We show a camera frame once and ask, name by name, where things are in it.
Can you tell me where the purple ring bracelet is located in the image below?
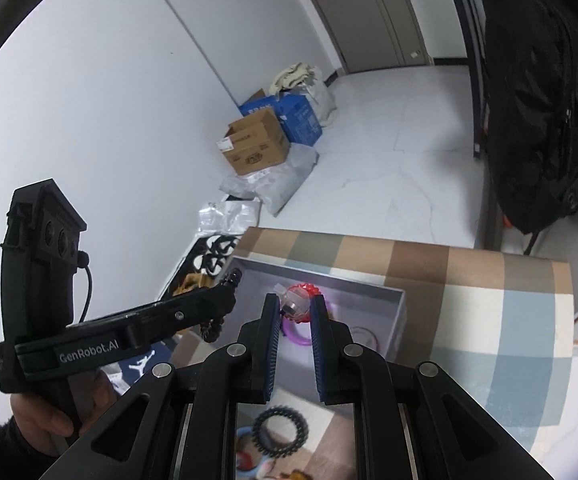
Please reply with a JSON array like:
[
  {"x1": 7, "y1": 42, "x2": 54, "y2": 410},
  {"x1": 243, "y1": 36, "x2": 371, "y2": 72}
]
[{"x1": 280, "y1": 303, "x2": 336, "y2": 348}]

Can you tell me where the red charm trinket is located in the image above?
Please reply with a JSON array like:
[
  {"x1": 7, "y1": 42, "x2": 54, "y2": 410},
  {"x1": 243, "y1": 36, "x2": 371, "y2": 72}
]
[{"x1": 274, "y1": 283, "x2": 321, "y2": 324}]

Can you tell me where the blue ring bracelet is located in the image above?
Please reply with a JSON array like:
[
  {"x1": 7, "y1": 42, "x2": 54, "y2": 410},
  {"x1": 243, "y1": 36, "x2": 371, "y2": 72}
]
[{"x1": 236, "y1": 426, "x2": 270, "y2": 480}]

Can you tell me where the red rimmed pin badge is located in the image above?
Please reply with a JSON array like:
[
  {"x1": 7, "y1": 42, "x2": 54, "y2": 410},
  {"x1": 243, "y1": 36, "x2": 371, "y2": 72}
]
[{"x1": 351, "y1": 326, "x2": 379, "y2": 351}]

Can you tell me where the pink pig toy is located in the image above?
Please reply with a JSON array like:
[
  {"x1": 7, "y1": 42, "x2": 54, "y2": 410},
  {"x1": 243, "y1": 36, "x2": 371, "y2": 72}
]
[{"x1": 279, "y1": 469, "x2": 310, "y2": 480}]

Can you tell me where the person's left hand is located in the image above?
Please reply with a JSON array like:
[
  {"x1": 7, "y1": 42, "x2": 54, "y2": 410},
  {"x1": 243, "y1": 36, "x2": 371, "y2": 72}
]
[{"x1": 10, "y1": 372, "x2": 118, "y2": 456}]

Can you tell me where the tan suede shoe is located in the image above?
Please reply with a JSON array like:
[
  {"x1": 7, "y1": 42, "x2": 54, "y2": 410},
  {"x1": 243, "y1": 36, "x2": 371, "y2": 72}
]
[{"x1": 172, "y1": 273, "x2": 214, "y2": 296}]

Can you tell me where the silver phone box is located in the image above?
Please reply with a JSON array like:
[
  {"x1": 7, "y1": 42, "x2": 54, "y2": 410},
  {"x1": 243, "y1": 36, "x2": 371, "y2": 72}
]
[{"x1": 168, "y1": 253, "x2": 408, "y2": 366}]

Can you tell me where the blue shoe box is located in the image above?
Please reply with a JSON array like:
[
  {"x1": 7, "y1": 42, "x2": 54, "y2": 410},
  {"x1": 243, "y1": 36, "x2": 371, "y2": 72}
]
[{"x1": 102, "y1": 342, "x2": 172, "y2": 396}]

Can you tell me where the silver plastic bag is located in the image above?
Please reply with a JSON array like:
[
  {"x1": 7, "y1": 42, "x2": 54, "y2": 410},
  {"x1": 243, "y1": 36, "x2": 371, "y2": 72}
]
[{"x1": 198, "y1": 200, "x2": 261, "y2": 235}]

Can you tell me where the checkered tablecloth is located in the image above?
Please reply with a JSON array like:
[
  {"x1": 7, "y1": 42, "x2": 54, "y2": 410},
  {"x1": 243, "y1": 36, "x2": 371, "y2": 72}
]
[{"x1": 224, "y1": 228, "x2": 574, "y2": 460}]

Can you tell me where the grey plastic mailer bag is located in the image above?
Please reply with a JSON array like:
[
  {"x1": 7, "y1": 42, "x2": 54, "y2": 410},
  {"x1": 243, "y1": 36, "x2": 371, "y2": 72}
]
[{"x1": 219, "y1": 143, "x2": 319, "y2": 217}]

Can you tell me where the brown cardboard box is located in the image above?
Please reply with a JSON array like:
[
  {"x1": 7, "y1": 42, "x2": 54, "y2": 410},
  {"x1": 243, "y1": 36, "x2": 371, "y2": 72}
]
[{"x1": 217, "y1": 107, "x2": 290, "y2": 176}]

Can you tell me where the blue cardboard box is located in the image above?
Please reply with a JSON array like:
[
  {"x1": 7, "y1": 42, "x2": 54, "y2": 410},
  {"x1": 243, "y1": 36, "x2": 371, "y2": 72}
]
[{"x1": 239, "y1": 93, "x2": 322, "y2": 148}]

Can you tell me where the beige cloth bag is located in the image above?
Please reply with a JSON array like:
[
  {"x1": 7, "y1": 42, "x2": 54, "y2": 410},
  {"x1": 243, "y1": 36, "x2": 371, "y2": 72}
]
[{"x1": 268, "y1": 63, "x2": 338, "y2": 127}]

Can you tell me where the grey door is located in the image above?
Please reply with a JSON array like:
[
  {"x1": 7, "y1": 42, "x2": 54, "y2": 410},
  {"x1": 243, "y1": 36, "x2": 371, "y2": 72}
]
[{"x1": 310, "y1": 0, "x2": 430, "y2": 74}]

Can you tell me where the black backpack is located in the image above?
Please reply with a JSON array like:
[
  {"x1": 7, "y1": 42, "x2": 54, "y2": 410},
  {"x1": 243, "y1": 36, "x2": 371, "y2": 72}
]
[{"x1": 482, "y1": 0, "x2": 578, "y2": 238}]

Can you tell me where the black metal stand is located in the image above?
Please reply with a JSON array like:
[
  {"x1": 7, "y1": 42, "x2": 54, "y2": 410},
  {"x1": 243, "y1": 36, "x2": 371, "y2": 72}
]
[{"x1": 453, "y1": 0, "x2": 486, "y2": 158}]

